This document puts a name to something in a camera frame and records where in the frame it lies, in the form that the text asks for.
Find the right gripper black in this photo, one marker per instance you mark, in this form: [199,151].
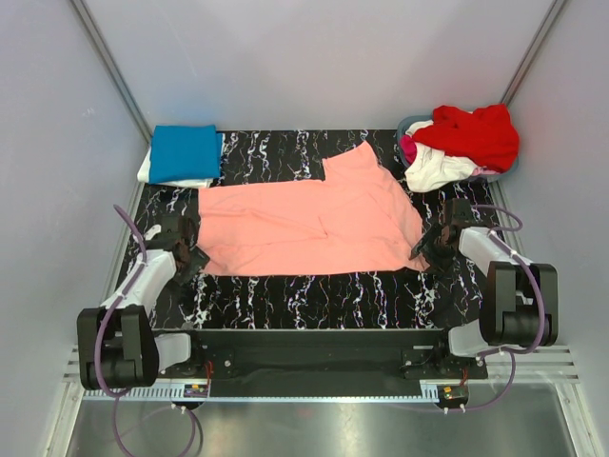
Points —
[424,248]

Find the salmon pink t shirt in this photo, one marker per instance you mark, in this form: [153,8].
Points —
[357,219]

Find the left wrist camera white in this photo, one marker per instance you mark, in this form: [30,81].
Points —
[152,232]

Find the aluminium rail frame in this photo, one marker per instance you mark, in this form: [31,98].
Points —
[416,385]

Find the folded blue t shirt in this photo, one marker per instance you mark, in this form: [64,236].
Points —
[174,136]

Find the magenta garment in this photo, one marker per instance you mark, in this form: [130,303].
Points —
[409,149]

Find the black mounting base plate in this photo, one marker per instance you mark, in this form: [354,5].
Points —
[290,364]

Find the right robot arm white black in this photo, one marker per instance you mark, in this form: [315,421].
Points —
[519,310]

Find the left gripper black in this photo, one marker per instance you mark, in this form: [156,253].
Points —
[197,261]

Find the folded white t shirt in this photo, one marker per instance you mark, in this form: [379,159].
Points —
[181,183]

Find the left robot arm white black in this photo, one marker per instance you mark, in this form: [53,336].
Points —
[128,309]

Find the white crumpled t shirt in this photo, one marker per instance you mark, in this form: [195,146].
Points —
[431,168]

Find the grey blue laundry basket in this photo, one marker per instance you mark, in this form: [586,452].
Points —
[481,174]

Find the red t shirt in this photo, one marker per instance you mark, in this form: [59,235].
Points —
[486,136]

